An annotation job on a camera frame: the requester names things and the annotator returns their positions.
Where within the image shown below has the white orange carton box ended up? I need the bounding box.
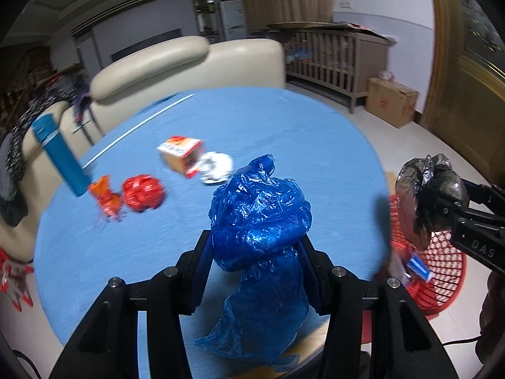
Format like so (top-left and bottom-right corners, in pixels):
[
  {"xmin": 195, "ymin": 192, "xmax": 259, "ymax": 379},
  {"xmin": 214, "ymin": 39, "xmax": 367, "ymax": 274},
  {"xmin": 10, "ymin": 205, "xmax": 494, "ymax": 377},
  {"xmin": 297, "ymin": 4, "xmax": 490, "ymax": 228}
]
[{"xmin": 157, "ymin": 135, "xmax": 205, "ymax": 180}]

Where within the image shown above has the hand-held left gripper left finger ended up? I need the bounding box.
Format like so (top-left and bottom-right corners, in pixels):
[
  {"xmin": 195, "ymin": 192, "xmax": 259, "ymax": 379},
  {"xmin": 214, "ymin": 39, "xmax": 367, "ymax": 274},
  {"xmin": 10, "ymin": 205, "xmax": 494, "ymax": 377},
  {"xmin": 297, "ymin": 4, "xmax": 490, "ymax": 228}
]
[{"xmin": 49, "ymin": 229, "xmax": 216, "ymax": 379}]

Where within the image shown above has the orange snack wrapper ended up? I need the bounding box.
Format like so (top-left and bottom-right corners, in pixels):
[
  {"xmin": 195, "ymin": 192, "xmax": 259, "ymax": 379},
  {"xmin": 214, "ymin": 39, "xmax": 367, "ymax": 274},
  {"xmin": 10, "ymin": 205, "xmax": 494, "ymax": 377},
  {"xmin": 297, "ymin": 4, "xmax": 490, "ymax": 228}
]
[{"xmin": 87, "ymin": 176, "xmax": 125, "ymax": 224}]

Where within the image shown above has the black floral cloth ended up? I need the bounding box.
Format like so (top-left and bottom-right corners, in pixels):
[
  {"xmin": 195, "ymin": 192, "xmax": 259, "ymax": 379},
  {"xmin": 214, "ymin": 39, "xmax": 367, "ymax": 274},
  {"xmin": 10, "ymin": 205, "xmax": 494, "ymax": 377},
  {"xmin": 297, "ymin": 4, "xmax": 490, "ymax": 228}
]
[{"xmin": 8, "ymin": 89, "xmax": 74, "ymax": 182}]

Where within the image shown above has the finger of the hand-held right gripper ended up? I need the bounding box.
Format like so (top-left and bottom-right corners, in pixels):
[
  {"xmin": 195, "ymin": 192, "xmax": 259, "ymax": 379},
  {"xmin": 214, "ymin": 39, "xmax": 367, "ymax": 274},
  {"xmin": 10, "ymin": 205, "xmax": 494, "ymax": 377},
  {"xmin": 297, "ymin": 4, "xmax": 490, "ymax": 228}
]
[
  {"xmin": 416, "ymin": 183, "xmax": 505, "ymax": 273},
  {"xmin": 461, "ymin": 179, "xmax": 505, "ymax": 222}
]

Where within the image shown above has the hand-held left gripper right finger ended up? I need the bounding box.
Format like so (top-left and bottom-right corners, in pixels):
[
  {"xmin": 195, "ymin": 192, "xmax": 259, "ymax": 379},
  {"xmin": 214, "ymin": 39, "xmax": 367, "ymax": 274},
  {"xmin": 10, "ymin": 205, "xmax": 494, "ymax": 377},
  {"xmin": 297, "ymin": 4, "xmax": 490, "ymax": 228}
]
[{"xmin": 298, "ymin": 237, "xmax": 460, "ymax": 379}]

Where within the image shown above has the red plastic basket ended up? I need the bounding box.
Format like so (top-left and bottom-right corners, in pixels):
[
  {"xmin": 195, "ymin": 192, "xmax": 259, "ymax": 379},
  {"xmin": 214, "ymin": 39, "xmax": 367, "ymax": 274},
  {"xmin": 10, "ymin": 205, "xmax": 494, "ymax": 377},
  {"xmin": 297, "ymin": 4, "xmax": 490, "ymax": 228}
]
[{"xmin": 387, "ymin": 195, "xmax": 469, "ymax": 312}]

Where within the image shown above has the wall shelf with ornaments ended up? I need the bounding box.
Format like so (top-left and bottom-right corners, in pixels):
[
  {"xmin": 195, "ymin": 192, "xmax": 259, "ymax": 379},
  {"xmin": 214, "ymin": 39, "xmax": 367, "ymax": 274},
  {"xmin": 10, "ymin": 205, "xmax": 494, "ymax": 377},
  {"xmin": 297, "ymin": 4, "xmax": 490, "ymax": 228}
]
[{"xmin": 193, "ymin": 0, "xmax": 222, "ymax": 44}]

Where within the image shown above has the white air conditioner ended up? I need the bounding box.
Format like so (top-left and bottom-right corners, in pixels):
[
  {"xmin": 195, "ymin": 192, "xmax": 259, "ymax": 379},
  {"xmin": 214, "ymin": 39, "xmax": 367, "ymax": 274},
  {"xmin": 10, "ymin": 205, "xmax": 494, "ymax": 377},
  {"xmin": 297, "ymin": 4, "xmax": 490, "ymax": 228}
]
[{"xmin": 219, "ymin": 0, "xmax": 247, "ymax": 42}]

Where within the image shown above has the blue snack packet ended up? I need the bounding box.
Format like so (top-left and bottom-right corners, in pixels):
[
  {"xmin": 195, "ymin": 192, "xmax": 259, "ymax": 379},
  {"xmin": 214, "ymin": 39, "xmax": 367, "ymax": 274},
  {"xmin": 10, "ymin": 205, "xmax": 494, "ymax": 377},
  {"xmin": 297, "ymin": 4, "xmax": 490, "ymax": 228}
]
[{"xmin": 406, "ymin": 255, "xmax": 431, "ymax": 285}]

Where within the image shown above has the cream leather sofa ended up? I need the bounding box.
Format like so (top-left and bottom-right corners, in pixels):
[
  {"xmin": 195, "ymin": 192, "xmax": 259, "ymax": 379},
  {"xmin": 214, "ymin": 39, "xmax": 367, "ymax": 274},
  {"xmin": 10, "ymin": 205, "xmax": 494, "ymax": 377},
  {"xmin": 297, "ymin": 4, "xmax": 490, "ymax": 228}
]
[{"xmin": 0, "ymin": 35, "xmax": 287, "ymax": 261}]

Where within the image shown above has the multicoloured cloth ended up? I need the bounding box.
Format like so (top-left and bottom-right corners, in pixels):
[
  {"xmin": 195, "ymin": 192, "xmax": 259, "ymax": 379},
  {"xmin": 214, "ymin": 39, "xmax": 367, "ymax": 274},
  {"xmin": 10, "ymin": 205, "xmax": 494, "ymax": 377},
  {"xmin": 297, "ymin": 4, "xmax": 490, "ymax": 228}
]
[{"xmin": 71, "ymin": 75, "xmax": 95, "ymax": 123}]

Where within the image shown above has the wooden display cabinet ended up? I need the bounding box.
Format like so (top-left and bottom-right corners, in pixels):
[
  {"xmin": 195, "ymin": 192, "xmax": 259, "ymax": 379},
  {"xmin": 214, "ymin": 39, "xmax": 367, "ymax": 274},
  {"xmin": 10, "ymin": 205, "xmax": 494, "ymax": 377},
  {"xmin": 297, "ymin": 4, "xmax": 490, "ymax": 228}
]
[{"xmin": 0, "ymin": 47, "xmax": 85, "ymax": 107}]

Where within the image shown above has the thin white rod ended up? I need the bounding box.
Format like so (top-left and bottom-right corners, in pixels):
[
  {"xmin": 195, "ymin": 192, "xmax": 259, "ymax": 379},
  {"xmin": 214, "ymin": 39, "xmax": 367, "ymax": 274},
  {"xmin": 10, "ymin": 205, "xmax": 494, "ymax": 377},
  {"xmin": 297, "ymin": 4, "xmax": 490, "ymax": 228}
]
[{"xmin": 73, "ymin": 94, "xmax": 196, "ymax": 170}]

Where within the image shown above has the red plastic stool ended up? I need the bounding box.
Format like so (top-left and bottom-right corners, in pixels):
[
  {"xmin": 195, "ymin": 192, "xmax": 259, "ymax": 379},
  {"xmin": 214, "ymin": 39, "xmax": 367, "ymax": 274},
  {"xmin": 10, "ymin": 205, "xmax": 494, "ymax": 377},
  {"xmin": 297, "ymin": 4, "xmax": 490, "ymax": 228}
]
[{"xmin": 0, "ymin": 247, "xmax": 34, "ymax": 312}]

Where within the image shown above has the black television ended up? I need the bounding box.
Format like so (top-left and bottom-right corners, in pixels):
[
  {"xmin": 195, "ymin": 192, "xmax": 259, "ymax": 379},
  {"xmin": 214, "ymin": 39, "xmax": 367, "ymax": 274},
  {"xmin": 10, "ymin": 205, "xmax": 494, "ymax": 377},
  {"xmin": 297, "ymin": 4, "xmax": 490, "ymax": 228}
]
[{"xmin": 110, "ymin": 27, "xmax": 183, "ymax": 63}]

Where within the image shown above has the wooden baby crib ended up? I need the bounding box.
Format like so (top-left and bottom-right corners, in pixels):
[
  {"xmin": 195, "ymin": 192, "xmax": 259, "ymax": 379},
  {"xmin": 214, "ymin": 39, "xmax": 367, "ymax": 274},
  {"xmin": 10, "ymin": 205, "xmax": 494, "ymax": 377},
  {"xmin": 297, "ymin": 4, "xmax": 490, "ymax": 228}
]
[{"xmin": 268, "ymin": 24, "xmax": 389, "ymax": 115}]

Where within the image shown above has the grey cloth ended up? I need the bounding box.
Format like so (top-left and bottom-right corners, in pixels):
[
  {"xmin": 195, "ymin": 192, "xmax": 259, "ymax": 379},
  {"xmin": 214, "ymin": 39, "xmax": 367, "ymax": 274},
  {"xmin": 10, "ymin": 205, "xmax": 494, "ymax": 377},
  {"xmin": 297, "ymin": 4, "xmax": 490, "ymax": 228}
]
[{"xmin": 0, "ymin": 142, "xmax": 20, "ymax": 202}]

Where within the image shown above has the wooden door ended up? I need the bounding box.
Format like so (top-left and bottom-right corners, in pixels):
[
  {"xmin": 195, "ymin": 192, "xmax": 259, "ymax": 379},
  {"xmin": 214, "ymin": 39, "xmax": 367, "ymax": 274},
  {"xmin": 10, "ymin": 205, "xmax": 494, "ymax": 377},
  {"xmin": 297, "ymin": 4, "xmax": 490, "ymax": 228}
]
[{"xmin": 420, "ymin": 0, "xmax": 505, "ymax": 194}]

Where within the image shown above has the red wrapper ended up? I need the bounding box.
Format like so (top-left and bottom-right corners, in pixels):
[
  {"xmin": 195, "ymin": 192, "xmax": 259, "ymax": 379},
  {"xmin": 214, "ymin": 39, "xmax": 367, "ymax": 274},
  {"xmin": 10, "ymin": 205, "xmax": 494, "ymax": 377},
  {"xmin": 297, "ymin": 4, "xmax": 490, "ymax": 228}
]
[{"xmin": 120, "ymin": 174, "xmax": 166, "ymax": 213}]

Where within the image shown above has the black cable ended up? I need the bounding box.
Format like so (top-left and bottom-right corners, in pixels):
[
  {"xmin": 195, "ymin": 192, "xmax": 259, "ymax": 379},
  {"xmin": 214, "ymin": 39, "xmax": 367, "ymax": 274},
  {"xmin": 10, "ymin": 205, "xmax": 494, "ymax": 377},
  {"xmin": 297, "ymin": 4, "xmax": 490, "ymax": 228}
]
[
  {"xmin": 442, "ymin": 335, "xmax": 487, "ymax": 347},
  {"xmin": 12, "ymin": 349, "xmax": 40, "ymax": 379}
]

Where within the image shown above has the grey black plastic bag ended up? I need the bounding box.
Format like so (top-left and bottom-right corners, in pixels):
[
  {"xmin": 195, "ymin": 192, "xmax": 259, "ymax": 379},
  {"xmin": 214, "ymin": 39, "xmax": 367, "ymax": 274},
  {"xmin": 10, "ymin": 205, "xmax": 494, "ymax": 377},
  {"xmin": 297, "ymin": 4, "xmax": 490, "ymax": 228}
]
[{"xmin": 395, "ymin": 154, "xmax": 470, "ymax": 251}]

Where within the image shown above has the silver foil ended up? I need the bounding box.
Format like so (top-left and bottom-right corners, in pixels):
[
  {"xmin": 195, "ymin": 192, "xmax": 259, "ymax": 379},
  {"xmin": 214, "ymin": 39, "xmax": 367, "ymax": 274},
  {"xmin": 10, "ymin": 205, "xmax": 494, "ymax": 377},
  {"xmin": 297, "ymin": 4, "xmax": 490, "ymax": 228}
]
[{"xmin": 199, "ymin": 151, "xmax": 233, "ymax": 185}]

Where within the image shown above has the beige curtain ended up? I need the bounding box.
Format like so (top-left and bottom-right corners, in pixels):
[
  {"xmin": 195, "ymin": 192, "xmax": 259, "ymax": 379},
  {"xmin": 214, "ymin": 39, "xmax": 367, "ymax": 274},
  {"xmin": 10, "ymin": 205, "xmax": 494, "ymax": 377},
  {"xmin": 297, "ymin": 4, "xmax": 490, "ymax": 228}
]
[{"xmin": 231, "ymin": 0, "xmax": 340, "ymax": 40}]

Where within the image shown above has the person's right hand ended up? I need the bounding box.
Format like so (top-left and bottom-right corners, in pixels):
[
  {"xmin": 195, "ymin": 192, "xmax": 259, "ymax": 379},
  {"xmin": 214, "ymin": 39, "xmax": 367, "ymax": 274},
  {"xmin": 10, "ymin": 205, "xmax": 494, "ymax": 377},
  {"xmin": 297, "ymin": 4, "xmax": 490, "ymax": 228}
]
[{"xmin": 479, "ymin": 272, "xmax": 505, "ymax": 336}]

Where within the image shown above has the brown cardboard box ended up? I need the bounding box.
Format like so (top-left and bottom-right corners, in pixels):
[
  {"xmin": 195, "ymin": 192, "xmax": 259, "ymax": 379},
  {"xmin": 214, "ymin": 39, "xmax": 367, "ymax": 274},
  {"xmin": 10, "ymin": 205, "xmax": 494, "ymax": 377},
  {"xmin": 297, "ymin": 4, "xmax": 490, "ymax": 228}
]
[{"xmin": 365, "ymin": 77, "xmax": 420, "ymax": 129}]

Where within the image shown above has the blue thermos bottle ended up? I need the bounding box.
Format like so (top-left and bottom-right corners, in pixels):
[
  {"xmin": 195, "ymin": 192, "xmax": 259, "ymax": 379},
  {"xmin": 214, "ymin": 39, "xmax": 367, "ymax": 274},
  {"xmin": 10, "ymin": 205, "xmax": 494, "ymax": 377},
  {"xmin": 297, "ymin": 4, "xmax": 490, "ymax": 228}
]
[{"xmin": 32, "ymin": 114, "xmax": 92, "ymax": 197}]

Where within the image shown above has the blue plastic bag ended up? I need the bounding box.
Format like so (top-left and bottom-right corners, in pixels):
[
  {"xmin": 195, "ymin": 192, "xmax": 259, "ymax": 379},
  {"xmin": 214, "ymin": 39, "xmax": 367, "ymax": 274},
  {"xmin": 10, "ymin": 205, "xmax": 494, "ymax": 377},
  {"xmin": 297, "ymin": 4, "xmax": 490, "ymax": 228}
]
[{"xmin": 195, "ymin": 155, "xmax": 312, "ymax": 368}]

